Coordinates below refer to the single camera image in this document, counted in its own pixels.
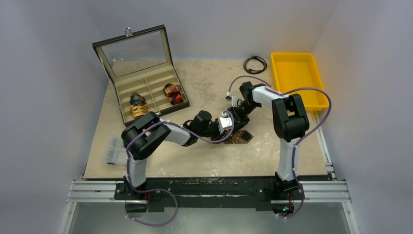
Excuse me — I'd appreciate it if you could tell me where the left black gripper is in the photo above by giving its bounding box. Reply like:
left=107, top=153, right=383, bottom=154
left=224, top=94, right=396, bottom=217
left=198, top=118, right=228, bottom=145

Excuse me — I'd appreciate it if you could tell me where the brown floral tie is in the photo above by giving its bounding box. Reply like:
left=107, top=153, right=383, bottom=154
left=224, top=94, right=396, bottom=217
left=224, top=130, right=253, bottom=144

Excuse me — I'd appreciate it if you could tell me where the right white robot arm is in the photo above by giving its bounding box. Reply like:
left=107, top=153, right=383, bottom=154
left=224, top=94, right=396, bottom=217
left=226, top=82, right=309, bottom=198

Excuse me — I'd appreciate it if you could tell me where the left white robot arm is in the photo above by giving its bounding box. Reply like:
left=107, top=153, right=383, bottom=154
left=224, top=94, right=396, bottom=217
left=121, top=111, right=235, bottom=199

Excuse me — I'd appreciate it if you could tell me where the orange navy rolled tie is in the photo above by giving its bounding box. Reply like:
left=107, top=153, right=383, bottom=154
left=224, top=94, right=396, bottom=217
left=168, top=92, right=184, bottom=105

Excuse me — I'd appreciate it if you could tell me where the multicolour patterned rolled tie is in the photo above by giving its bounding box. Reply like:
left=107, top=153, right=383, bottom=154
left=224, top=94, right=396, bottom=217
left=163, top=83, right=180, bottom=97

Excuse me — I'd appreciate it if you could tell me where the yellow plastic tray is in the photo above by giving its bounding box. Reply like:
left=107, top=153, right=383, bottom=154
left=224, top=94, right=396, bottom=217
left=270, top=52, right=328, bottom=111

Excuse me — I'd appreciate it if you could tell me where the yellow patterned rolled tie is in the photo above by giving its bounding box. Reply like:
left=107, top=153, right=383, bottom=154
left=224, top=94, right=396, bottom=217
left=130, top=104, right=149, bottom=119

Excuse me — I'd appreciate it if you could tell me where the dark floral rolled tie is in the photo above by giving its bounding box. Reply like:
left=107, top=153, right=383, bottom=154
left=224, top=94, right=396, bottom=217
left=130, top=92, right=147, bottom=106

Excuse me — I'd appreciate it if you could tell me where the black tie display box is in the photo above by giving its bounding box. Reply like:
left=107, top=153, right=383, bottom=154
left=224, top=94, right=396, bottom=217
left=92, top=24, right=190, bottom=126

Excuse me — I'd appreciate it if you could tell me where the clear plastic screw box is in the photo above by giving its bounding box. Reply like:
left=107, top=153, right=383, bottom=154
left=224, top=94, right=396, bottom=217
left=103, top=135, right=127, bottom=165

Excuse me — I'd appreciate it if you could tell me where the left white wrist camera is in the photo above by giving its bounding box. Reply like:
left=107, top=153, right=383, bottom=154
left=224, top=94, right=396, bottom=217
left=217, top=111, right=233, bottom=133

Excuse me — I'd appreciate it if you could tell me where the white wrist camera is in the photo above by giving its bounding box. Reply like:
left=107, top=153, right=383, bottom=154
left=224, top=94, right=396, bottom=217
left=225, top=91, right=241, bottom=108
left=217, top=111, right=233, bottom=133

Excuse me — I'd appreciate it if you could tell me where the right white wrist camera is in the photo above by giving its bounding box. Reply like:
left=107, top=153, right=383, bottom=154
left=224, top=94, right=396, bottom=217
left=225, top=91, right=241, bottom=108

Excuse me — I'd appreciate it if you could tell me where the black coiled cable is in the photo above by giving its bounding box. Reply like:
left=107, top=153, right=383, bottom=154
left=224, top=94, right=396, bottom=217
left=243, top=56, right=268, bottom=75

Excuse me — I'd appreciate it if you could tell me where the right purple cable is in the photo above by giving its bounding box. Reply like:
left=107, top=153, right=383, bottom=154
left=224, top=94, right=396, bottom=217
left=227, top=75, right=332, bottom=220

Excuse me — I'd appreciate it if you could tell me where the purple cable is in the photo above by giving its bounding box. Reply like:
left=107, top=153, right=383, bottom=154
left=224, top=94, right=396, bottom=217
left=124, top=110, right=236, bottom=227
left=227, top=75, right=332, bottom=220

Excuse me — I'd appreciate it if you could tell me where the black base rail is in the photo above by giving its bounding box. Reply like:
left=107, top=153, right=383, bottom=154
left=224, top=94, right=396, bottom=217
left=114, top=175, right=303, bottom=215

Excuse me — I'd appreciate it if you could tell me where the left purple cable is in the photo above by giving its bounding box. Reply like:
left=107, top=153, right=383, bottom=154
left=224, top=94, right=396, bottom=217
left=124, top=110, right=236, bottom=227

